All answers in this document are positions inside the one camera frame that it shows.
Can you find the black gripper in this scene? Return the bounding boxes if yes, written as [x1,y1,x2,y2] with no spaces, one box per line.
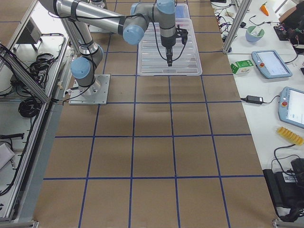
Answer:
[159,22,176,67]

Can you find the clear plastic box lid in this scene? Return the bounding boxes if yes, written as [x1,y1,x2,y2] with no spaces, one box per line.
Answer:
[137,19,203,77]

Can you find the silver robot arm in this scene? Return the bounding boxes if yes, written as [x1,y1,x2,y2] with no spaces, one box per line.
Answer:
[40,0,177,96]

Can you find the clear plastic storage box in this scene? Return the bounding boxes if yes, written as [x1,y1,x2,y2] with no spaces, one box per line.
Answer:
[175,3,190,21]

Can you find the green white carton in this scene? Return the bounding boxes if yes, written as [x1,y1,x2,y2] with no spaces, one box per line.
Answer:
[230,59,254,75]

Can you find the green blue bowl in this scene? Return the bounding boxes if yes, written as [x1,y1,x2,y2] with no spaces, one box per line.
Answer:
[245,26,265,43]

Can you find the black power adapter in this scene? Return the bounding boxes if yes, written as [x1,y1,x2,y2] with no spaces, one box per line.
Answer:
[246,95,264,105]

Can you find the teach pendant near carton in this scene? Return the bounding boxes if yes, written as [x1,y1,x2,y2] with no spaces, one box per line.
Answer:
[251,50,293,79]

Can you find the orange toy carrot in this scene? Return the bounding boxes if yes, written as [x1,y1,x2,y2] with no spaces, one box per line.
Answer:
[259,2,269,16]

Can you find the yellow ridged toy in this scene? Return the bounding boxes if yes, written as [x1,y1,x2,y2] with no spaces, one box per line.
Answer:
[276,127,304,146]

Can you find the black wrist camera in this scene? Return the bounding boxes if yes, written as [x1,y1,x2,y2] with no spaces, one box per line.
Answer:
[176,25,188,45]

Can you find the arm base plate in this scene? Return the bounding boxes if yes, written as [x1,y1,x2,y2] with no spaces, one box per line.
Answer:
[68,74,111,105]
[88,25,111,33]

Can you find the aluminium frame post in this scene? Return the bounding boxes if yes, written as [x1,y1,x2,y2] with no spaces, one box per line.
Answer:
[223,0,252,54]

